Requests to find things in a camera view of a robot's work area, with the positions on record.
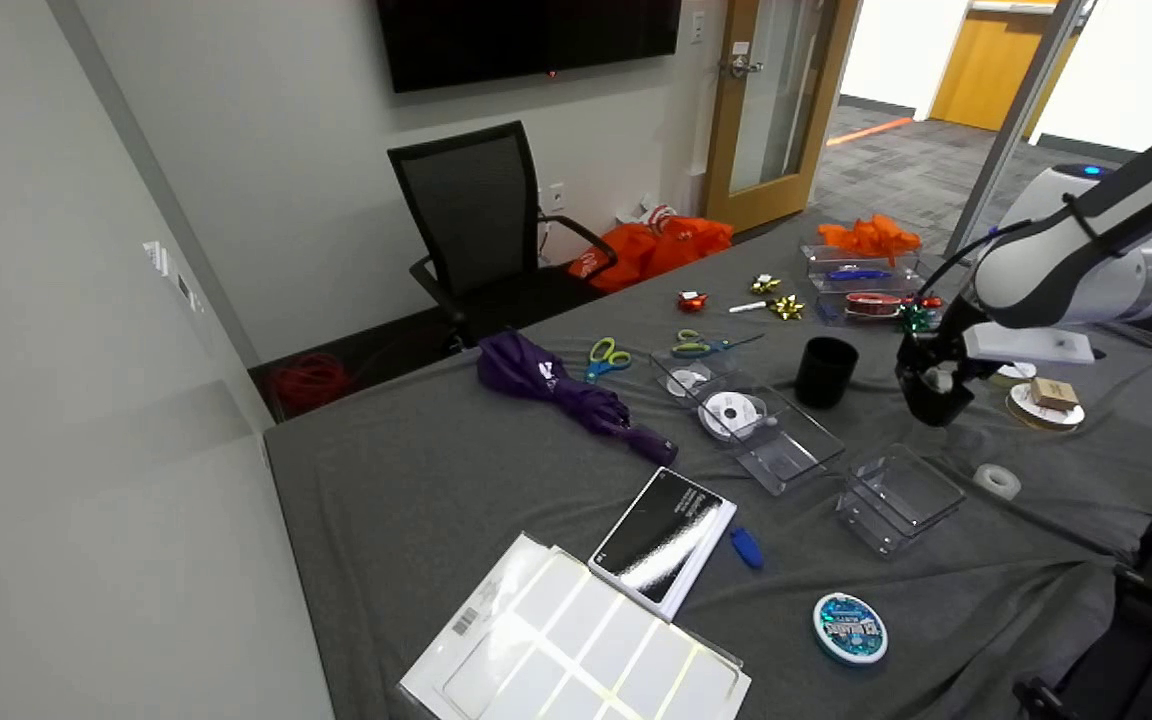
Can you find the black box with white edge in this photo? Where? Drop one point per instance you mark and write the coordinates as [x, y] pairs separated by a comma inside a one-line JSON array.
[[663, 535]]

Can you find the light wood glass door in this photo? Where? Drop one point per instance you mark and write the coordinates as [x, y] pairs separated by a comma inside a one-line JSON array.
[[788, 106]]

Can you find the green gift bow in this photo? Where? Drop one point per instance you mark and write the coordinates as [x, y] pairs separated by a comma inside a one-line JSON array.
[[923, 322]]

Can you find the clear plastic hinged box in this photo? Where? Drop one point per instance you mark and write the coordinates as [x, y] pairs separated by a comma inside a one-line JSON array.
[[902, 500]]

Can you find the black wall television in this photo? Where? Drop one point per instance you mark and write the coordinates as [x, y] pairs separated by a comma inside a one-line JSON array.
[[521, 42]]

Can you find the blue green scissors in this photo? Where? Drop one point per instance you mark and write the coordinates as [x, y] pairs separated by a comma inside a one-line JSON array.
[[604, 358], [692, 341]]

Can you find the black mesh office chair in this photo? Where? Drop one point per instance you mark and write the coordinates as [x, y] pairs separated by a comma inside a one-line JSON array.
[[483, 215]]

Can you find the orange wooden door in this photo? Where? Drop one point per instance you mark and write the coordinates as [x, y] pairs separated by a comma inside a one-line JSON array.
[[988, 65]]

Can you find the blue pen cap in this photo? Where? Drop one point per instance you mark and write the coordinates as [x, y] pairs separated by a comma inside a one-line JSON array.
[[746, 544]]

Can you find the red white ribbon spool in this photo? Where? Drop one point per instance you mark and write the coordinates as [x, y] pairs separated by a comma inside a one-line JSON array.
[[872, 307]]

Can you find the small clear plastic case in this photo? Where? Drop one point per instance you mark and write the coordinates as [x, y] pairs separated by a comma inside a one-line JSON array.
[[684, 380]]

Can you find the purple folded umbrella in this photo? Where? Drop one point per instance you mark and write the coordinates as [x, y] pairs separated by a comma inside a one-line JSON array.
[[549, 385]]

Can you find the gray tablecloth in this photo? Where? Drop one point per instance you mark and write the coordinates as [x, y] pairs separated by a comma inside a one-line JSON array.
[[471, 535]]

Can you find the gold gift bow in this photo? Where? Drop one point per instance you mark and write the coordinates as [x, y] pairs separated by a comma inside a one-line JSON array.
[[766, 286], [788, 309]]

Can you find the white ribbon roll in case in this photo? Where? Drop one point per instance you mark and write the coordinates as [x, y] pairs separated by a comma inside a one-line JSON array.
[[735, 415]]

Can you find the small white stick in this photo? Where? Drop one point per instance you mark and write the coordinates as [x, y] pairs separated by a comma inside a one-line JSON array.
[[746, 307]]

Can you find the clear plastic tray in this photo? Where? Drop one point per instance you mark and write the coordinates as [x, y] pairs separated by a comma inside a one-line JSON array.
[[821, 266]]

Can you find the blue plastic tool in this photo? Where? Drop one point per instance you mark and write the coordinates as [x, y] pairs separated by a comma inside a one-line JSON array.
[[861, 273]]

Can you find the white label sheet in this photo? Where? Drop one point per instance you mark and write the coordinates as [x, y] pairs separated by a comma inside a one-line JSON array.
[[563, 653]]

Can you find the orange bag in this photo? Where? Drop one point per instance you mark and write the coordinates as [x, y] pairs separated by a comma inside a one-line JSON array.
[[658, 249]]

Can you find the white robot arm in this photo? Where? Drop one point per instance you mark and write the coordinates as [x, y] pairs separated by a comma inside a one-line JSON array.
[[1070, 254]]

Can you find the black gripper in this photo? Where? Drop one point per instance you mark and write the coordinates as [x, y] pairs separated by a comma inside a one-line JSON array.
[[941, 354]]

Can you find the small white tape roll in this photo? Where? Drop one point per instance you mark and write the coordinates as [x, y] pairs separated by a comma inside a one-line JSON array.
[[984, 480]]

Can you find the gray metal frame post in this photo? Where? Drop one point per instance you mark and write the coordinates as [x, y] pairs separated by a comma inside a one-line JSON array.
[[1018, 123]]

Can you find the black cup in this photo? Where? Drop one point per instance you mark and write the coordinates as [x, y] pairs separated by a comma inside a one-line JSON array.
[[827, 376]]

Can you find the large white ribbon spool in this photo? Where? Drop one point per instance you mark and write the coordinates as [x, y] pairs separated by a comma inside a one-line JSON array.
[[1018, 371]]

